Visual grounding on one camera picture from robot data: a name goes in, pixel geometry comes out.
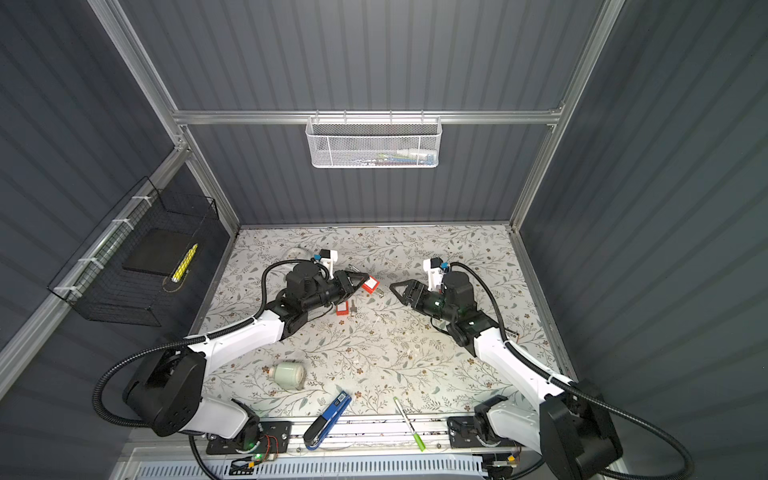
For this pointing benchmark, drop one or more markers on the blue black utility knife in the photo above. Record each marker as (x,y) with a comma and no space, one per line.
(322,425)

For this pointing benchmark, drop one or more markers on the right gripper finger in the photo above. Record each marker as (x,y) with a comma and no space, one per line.
(411,284)
(407,295)

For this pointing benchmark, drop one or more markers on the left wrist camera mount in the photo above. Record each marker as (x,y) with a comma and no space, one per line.
(327,258)

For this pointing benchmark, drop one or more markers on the yellow green tool in basket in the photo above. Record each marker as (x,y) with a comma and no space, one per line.
(180,271)

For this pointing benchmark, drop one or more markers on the white wire basket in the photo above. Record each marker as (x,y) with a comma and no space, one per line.
(367,145)

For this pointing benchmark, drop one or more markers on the black box in basket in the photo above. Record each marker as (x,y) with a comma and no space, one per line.
(158,252)

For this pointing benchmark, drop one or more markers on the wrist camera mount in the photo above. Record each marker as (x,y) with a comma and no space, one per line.
(435,268)
(327,258)

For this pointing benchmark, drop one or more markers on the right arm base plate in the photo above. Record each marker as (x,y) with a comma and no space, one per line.
(463,433)

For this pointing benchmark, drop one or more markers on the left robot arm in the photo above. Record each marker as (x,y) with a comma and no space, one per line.
(166,390)

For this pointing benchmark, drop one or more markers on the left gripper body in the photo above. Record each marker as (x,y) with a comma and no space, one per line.
(333,291)

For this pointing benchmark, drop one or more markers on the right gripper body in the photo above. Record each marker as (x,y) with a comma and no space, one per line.
(431,303)

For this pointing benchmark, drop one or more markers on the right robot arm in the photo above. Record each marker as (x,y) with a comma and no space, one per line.
(570,426)

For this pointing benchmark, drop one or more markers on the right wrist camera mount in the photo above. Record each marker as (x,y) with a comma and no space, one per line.
(435,268)

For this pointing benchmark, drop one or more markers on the pale green jar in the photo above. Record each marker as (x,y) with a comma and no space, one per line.
(288,375)

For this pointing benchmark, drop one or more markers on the black wire basket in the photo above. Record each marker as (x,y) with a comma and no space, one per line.
(95,285)

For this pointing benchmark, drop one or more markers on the red padlock with keys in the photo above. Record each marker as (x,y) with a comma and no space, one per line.
(371,285)

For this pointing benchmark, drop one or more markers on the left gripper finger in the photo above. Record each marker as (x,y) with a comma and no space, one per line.
(343,274)
(353,284)

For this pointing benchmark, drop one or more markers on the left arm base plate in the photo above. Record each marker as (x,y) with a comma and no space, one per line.
(270,437)

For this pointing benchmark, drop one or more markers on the green handled screwdriver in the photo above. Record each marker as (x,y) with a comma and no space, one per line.
(417,438)

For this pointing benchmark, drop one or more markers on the white round timer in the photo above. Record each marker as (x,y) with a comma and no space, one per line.
(298,252)

